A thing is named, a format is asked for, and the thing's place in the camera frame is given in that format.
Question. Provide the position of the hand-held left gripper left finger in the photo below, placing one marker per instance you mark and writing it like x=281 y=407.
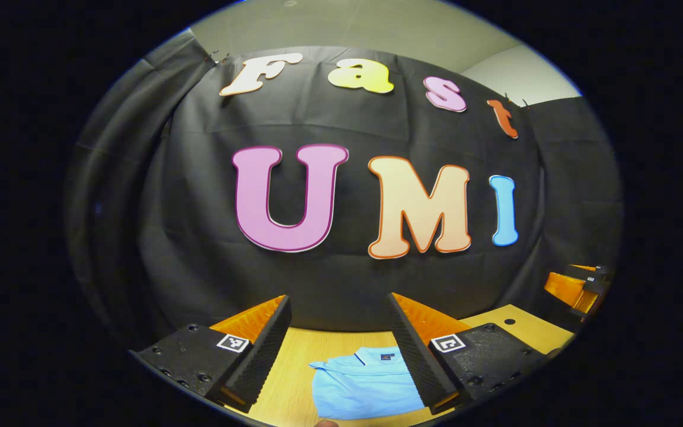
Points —
x=263 y=360

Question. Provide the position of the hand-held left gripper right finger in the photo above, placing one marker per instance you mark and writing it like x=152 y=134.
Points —
x=418 y=367

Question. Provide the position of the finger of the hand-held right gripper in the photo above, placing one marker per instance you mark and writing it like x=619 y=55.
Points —
x=602 y=270
x=593 y=286

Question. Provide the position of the light blue T-shirt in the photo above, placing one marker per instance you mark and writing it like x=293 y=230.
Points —
x=365 y=388

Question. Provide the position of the black backdrop cloth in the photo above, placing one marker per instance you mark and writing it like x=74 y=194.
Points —
x=353 y=121

